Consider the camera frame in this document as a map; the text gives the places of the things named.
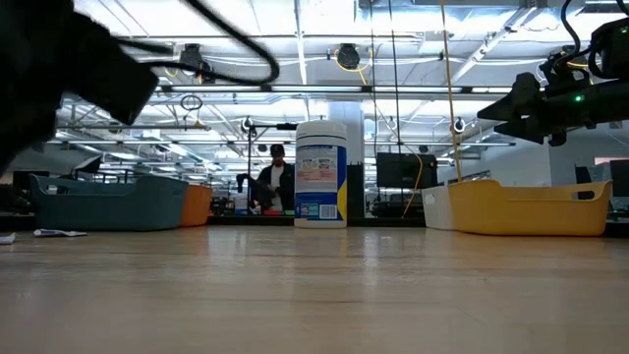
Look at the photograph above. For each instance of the black upright panel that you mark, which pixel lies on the black upright panel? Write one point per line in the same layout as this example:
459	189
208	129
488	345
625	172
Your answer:
355	192

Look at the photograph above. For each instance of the orange plastic bin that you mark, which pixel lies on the orange plastic bin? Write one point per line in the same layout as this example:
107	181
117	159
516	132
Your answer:
196	206

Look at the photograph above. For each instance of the person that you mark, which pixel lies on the person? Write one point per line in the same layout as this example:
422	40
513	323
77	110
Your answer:
277	184

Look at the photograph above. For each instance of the white plastic bin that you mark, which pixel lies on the white plastic bin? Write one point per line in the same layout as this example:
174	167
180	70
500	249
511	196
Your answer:
437	209

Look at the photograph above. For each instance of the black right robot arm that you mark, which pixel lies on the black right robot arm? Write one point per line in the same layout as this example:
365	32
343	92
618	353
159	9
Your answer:
611	49

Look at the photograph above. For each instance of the dark screen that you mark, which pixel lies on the dark screen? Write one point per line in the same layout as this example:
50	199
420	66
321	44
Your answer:
620	178

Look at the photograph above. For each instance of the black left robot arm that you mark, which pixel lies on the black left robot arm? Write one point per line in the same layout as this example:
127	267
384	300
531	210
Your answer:
44	69

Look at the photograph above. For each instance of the square alcohol pad packet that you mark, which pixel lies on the square alcohol pad packet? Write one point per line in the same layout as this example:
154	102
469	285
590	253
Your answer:
56	232
6	239

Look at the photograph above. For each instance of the teal plastic bin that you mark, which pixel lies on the teal plastic bin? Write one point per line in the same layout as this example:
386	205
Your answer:
108	206

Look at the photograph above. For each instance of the white blue container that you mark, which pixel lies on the white blue container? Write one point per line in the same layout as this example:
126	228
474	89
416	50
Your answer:
241	204

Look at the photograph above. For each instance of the black monitor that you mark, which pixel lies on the black monitor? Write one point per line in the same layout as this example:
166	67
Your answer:
405	171

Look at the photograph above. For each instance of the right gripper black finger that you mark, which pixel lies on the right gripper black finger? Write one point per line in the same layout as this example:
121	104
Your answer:
528	130
523	100

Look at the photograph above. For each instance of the yellow plastic bin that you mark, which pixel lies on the yellow plastic bin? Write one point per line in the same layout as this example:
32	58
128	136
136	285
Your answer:
526	214

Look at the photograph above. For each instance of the long ceiling light bar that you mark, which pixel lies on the long ceiling light bar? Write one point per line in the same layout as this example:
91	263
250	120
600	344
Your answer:
314	89

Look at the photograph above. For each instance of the white Lysol wipes canister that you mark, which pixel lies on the white Lysol wipes canister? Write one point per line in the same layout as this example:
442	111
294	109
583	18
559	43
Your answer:
320	177

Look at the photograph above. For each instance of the black aluminium table frame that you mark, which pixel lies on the black aluminium table frame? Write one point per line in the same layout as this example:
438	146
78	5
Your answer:
245	221

